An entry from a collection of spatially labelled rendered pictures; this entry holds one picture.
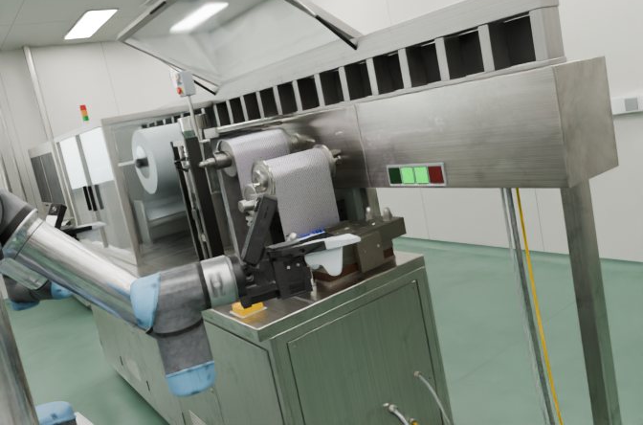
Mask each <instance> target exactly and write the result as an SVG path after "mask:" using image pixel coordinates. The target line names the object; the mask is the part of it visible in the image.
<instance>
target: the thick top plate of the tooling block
mask: <svg viewBox="0 0 643 425"><path fill-rule="evenodd" d="M374 216H375V218H373V219H369V220H366V219H365V218H364V219H361V220H358V221H356V222H353V223H350V224H349V226H347V227H344V228H341V229H339V230H337V231H334V232H332V233H330V234H332V235H334V236H337V235H345V234H350V235H355V236H358V237H361V236H363V235H367V234H370V233H372V232H375V231H376V232H379V233H380V237H381V242H382V243H385V242H387V241H390V240H392V239H394V238H396V237H398V236H401V235H405V234H406V233H407V232H406V226H405V221H404V217H400V216H393V219H392V220H390V221H383V219H384V218H383V216H382V215H374ZM354 255H355V250H354V245H353V243H352V244H348V245H345V246H343V259H345V258H348V257H352V256H354ZM306 264H307V263H306ZM307 266H309V267H310V271H314V272H315V271H317V270H320V269H321V268H323V266H322V265H320V266H319V268H318V269H312V268H311V266H310V265H309V264H307Z"/></svg>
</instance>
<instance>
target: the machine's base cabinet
mask: <svg viewBox="0 0 643 425"><path fill-rule="evenodd" d="M91 307H92V311H93V315H94V318H95V322H96V326H97V329H98V333H99V336H100V344H101V346H102V350H103V353H104V357H105V360H106V361H107V362H108V363H109V364H110V365H111V366H112V367H113V368H114V369H115V370H116V371H117V372H118V373H119V374H120V375H121V376H122V377H123V378H124V379H125V380H126V381H127V382H128V383H129V384H130V385H131V386H132V387H133V388H134V389H135V390H136V391H137V392H138V393H139V394H140V395H141V396H142V397H143V398H144V399H145V400H146V401H147V402H148V403H149V404H150V405H151V406H152V407H153V408H154V409H155V410H156V411H157V412H158V413H159V414H160V415H161V416H162V417H163V418H164V419H165V420H166V421H167V422H168V423H169V424H170V425H403V424H402V422H401V421H400V420H399V419H398V418H397V416H396V415H395V414H390V413H389V411H388V409H389V407H390V405H395V406H397V408H398V411H399V412H400V413H401V415H402V416H403V417H404V418H405V419H406V420H407V421H408V423H409V424H410V419H411V418H414V419H415V420H416V424H418V425H447V423H446V420H445V418H444V416H443V413H442V412H441V410H440V408H439V406H438V404H437V402H436V400H435V398H434V397H433V395H432V393H431V391H430V390H429V389H428V387H427V386H426V385H425V384H424V383H423V382H422V381H421V380H420V379H417V378H415V377H414V374H415V372H416V371H420V372H421V373H422V377H423V378H424V379H425V380H426V381H427V382H428V383H429V384H430V385H431V387H432V388H433V390H434V392H435V393H436V395H437V396H438V398H439V400H440V402H441V404H442V406H443V408H444V410H445V413H446V415H447V417H448V418H449V421H450V423H451V425H454V420H453V414H452V409H451V403H450V398H449V393H448V388H447V382H446V376H445V371H444V366H443V361H442V355H441V350H440V344H439V340H438V334H437V329H436V323H435V318H434V313H433V307H432V297H431V292H430V287H429V282H428V276H427V271H426V266H423V267H421V268H418V269H416V270H414V271H412V272H410V273H408V274H406V275H404V276H402V277H400V278H398V279H396V280H393V281H391V282H388V283H386V284H384V285H382V286H380V287H378V288H376V289H374V290H371V291H369V292H367V293H365V294H363V295H362V296H360V297H357V298H355V299H353V300H351V301H349V302H346V303H344V304H341V305H339V306H337V307H335V308H333V309H331V310H329V311H327V312H324V313H322V314H321V315H319V316H317V317H315V318H313V319H310V320H308V321H306V322H304V323H302V324H299V325H297V326H294V327H292V328H290V329H288V330H286V331H284V332H282V333H280V334H278V335H276V336H274V337H272V338H270V339H268V340H266V341H263V342H261V343H260V342H258V341H255V340H253V339H251V338H249V337H247V336H245V335H243V334H241V333H239V332H237V331H235V330H232V329H230V328H228V327H226V326H224V325H222V324H220V323H218V322H216V321H214V320H211V319H209V318H207V317H205V316H203V315H202V316H203V319H204V324H205V328H206V331H207V335H208V339H209V343H210V347H211V354H212V358H213V360H214V368H215V373H216V378H215V381H214V382H213V384H212V385H211V386H210V387H209V388H208V389H206V390H205V391H202V392H200V393H197V394H195V395H191V396H184V397H182V396H176V395H174V394H172V393H171V392H170V390H169V387H168V383H167V380H166V379H165V371H164V367H163V363H162V359H161V355H160V351H159V348H158V344H157V340H156V339H154V338H152V337H150V336H148V335H147V334H145V333H143V332H141V331H140V330H138V329H137V328H135V327H133V326H131V325H130V324H127V323H125V322H123V321H122V320H120V319H118V318H116V317H114V316H113V315H111V314H109V313H107V312H106V311H104V310H102V309H100V308H98V307H97V306H95V305H93V304H91Z"/></svg>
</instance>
